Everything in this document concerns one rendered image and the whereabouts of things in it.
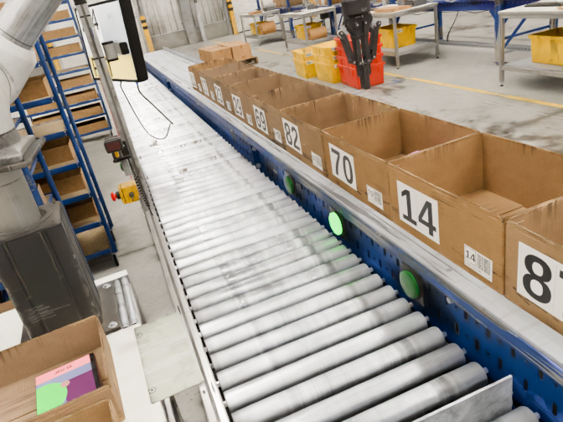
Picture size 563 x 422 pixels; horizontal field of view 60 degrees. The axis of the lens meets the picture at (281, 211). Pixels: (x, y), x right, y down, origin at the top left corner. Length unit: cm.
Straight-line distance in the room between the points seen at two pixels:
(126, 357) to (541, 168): 109
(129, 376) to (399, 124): 113
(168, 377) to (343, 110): 130
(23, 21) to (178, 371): 93
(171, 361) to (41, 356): 32
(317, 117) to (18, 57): 109
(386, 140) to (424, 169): 42
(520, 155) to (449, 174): 18
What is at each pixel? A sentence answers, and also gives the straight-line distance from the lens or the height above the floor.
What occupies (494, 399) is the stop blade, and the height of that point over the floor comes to 77.
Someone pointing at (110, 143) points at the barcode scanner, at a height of 108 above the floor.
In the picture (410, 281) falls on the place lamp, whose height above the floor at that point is 83.
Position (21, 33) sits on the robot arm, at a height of 150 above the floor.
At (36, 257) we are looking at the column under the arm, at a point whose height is 101.
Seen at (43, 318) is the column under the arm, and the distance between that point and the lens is 143.
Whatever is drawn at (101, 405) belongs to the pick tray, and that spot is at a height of 84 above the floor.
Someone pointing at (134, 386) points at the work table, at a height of 75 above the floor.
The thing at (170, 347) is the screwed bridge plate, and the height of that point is 75.
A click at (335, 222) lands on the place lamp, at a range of 148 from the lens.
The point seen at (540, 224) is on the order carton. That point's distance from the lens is 103.
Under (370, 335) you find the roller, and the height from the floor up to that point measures 75.
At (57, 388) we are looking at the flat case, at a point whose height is 78.
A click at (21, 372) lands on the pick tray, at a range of 139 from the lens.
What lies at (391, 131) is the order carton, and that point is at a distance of 172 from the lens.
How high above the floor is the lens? 151
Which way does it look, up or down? 25 degrees down
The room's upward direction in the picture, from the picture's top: 12 degrees counter-clockwise
